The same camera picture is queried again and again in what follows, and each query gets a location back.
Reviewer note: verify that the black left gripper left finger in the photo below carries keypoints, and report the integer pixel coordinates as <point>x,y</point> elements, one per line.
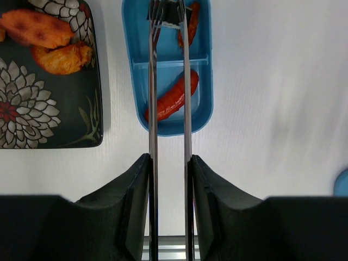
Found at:
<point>107,224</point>

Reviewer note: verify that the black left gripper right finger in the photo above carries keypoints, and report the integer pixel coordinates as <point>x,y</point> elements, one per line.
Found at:
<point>234,225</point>

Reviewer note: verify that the long red sausage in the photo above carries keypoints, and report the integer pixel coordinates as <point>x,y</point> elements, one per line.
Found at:
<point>174,99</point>

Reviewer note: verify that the black white sushi piece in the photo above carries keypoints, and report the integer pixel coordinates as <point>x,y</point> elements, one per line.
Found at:
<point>165,13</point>

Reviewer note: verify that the metal serving tongs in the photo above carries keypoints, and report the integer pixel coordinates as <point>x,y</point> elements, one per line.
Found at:
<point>153,143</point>

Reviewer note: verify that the small red sausage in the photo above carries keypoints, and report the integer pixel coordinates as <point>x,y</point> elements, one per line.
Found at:
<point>192,19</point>

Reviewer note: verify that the blue lunch box lid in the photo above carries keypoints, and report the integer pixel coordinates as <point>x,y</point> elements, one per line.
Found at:
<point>341,184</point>

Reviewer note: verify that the blue two-compartment lunch box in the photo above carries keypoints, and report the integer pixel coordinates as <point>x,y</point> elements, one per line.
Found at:
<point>170,65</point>

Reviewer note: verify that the dark floral square plate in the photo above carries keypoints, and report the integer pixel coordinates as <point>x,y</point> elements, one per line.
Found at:
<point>42,110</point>

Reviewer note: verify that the orange fried chicken piece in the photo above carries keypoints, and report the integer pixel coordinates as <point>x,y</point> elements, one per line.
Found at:
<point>31,28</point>

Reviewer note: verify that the aluminium front rail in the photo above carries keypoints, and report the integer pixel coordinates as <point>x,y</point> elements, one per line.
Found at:
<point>170,248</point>

